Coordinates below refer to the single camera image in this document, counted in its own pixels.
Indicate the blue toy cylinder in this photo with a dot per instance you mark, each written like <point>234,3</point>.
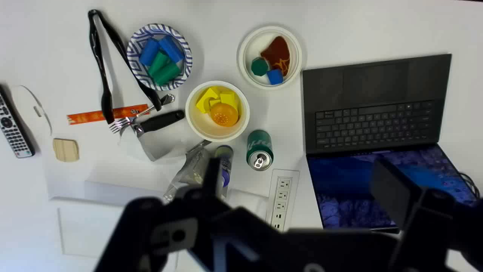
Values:
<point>170,48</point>
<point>149,51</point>

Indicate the yellow toy block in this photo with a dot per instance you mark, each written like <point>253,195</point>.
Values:
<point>205,98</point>

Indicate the green round toy piece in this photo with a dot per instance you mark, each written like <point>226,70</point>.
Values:
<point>259,66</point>

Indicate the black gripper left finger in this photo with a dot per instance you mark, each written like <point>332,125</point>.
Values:
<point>151,221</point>

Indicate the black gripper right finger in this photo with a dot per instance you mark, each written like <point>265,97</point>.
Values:
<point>427,221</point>

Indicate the orange chopstick wrapper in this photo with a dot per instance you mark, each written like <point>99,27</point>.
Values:
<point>83,116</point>

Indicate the small wooden block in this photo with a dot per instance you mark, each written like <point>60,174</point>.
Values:
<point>65,150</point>

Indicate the white shallow bowl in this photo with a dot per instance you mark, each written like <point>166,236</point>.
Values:
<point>256,42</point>

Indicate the white oval board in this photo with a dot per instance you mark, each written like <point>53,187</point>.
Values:
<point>35,107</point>

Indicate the white paper napkin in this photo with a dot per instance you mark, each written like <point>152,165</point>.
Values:
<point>155,145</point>

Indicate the brown toy piece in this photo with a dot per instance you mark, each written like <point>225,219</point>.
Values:
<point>275,53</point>

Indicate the cream round bowl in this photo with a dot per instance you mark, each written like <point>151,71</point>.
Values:
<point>211,131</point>

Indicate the white power outlet strip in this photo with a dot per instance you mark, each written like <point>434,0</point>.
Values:
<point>281,196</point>

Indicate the grey remote control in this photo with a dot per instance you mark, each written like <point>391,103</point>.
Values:
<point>13,133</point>

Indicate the green soda can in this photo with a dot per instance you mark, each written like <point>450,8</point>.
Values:
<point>258,144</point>

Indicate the black laptop with blue wallpaper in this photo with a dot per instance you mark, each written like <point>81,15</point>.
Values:
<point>371,115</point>

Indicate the orange round toy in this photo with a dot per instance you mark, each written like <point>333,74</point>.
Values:
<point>223,115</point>

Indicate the small blue toy piece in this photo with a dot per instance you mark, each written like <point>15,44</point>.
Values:
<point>275,76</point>

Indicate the green toy cylinder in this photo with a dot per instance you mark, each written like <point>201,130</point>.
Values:
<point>167,74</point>
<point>158,63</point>

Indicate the blue patterned paper plate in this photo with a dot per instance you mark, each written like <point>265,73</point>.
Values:
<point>184,47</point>

